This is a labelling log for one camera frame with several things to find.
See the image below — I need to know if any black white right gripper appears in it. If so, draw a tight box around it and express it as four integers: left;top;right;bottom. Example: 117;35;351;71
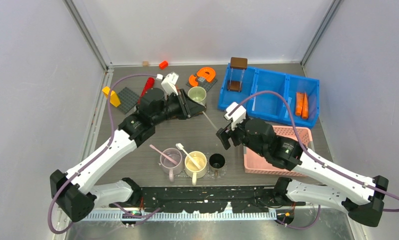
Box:
216;115;267;157

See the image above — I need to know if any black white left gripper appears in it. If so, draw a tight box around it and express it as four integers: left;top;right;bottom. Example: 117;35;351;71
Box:
152;89;205;126

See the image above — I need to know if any beige grey toothbrush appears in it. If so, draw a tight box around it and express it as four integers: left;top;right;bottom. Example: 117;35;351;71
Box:
202;111;218;131

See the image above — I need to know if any light green mug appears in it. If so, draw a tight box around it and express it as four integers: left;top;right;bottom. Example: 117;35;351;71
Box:
188;86;207;106

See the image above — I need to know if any black mug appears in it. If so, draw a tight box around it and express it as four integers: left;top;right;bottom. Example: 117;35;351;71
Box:
208;153;226;179

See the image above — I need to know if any cream yellow mug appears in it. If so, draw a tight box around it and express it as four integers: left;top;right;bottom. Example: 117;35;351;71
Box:
184;151;208;186

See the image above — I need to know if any lilac translucent mug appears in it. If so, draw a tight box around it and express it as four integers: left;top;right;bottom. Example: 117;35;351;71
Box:
159;148;185;183

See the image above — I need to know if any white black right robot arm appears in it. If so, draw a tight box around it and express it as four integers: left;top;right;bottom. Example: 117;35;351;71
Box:
216;102;389;227

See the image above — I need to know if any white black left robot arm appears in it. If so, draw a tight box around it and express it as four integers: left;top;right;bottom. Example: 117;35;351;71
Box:
49;72;206;223

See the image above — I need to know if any brown oval wooden tray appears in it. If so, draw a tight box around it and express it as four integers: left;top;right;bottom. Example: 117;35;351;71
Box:
192;108;207;117

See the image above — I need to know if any grey baseplate with orange track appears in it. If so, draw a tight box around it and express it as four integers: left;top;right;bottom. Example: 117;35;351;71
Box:
186;66;218;92

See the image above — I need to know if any pink plastic basket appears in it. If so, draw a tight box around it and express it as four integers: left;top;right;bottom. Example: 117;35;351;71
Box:
243;125;314;177

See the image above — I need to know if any red glitter toy microphone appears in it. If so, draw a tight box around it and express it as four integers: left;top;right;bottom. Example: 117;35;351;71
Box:
138;77;156;103

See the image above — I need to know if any small red block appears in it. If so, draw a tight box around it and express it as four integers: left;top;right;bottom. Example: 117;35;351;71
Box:
158;60;169;70

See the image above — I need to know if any blue plastic organizer bin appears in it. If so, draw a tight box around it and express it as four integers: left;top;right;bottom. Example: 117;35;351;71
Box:
217;66;320;129

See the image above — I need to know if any dark grey studded baseplate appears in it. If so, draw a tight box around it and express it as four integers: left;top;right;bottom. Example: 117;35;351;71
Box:
117;87;140;115

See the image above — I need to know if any clear holder with brown lid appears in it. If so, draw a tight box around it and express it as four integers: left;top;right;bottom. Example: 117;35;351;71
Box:
227;57;248;92

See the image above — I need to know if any yellow toy block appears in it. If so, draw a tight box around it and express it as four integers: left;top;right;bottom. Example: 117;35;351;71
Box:
102;86;121;108

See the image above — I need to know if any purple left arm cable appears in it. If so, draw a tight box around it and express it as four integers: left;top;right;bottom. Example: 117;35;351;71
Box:
47;73;164;235

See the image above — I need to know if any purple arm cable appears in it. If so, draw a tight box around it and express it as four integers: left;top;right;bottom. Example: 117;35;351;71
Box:
230;90;399;231
47;73;164;235

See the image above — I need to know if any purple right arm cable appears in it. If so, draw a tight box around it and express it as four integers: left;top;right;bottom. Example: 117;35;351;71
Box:
230;90;399;231

